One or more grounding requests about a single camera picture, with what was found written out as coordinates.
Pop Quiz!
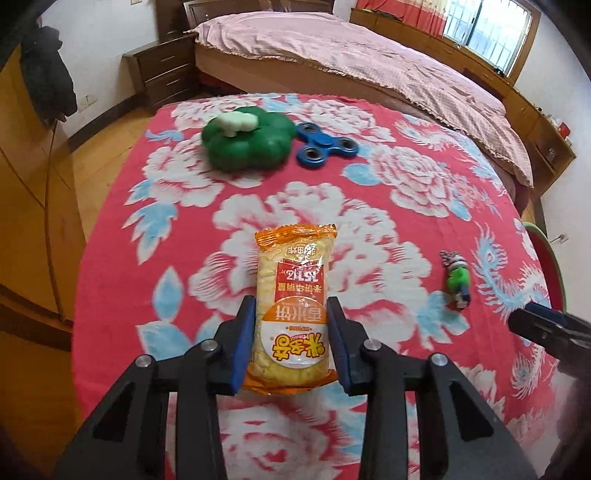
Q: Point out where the blue fidget spinner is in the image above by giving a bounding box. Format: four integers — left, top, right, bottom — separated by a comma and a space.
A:
294, 122, 360, 168

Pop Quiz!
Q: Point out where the green broccoli toy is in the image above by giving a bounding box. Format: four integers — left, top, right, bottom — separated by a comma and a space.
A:
202, 106, 296, 172

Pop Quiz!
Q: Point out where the red bin with green rim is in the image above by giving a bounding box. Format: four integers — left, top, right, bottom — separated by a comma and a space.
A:
522, 222, 566, 315

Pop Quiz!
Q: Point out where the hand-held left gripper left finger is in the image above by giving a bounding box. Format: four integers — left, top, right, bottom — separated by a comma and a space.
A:
52, 295, 257, 480

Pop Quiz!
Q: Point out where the red floral tablecloth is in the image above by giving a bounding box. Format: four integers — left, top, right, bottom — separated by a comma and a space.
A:
69, 92, 561, 480

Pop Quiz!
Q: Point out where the wooden wardrobe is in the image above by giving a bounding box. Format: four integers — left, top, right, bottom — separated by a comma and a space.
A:
0, 46, 88, 462

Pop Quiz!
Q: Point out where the small green striped toy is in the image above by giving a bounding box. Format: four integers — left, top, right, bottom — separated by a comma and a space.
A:
440, 250, 472, 306

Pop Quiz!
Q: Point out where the pink blanket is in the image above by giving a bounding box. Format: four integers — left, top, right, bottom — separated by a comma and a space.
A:
193, 11, 534, 188

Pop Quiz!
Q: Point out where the window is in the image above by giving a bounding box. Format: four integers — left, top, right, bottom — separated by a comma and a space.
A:
441, 0, 541, 77

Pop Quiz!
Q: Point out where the wooden bed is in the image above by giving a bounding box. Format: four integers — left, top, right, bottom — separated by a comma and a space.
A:
157, 0, 534, 188

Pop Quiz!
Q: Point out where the dark wooden nightstand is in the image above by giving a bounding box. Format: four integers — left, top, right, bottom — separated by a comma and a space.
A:
122, 32, 199, 112

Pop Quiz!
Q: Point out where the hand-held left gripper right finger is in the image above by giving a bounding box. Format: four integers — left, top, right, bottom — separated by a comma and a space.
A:
325, 296, 539, 480

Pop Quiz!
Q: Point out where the orange snack packet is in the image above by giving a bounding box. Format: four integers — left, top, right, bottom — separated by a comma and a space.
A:
243, 223, 340, 394

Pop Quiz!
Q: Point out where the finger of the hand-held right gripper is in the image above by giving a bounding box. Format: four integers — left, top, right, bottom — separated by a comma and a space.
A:
508, 302, 591, 365

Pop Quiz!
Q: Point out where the long wooden cabinet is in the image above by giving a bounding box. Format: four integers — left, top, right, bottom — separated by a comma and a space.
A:
349, 7, 578, 190

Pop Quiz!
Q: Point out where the black jacket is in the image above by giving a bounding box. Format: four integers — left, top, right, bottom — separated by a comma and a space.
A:
21, 25, 78, 123

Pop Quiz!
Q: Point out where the red curtain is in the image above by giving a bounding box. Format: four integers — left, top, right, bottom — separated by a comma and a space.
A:
355, 0, 455, 38

